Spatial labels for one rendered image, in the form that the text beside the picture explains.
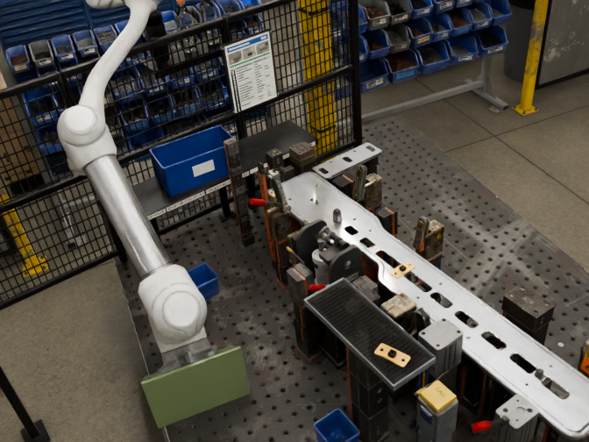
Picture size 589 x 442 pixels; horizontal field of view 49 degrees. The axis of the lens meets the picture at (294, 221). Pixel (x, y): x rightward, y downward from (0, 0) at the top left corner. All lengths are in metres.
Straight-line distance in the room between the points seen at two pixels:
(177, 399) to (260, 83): 1.31
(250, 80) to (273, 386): 1.22
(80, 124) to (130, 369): 1.65
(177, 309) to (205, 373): 0.29
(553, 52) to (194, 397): 3.68
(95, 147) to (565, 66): 3.83
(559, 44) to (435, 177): 2.19
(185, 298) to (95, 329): 1.77
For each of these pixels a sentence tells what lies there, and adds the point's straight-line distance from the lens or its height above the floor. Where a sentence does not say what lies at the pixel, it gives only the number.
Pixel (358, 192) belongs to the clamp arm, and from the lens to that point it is 2.38.
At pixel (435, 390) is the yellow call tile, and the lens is 1.58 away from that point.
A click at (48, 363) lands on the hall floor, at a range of 3.50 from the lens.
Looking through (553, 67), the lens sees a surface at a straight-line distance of 5.03.
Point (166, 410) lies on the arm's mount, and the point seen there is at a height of 0.77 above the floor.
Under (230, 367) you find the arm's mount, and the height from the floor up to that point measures 0.86.
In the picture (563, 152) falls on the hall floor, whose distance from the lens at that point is 4.60.
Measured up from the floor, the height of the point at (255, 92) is 1.21.
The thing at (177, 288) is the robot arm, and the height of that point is 1.19.
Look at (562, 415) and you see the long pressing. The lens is 1.79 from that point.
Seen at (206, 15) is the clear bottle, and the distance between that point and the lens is 2.58.
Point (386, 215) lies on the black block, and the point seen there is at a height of 0.99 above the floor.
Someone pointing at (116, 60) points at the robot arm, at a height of 1.58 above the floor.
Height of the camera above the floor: 2.42
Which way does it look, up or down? 38 degrees down
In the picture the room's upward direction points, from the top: 7 degrees counter-clockwise
